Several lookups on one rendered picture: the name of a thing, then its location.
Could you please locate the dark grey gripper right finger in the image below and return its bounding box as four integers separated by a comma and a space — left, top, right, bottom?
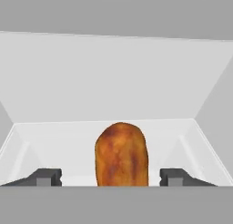
159, 168, 218, 188

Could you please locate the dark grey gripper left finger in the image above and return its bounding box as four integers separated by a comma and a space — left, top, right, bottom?
1, 168, 63, 188

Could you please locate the clear white tupperware container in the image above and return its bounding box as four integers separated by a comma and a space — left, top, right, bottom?
0, 31, 233, 188

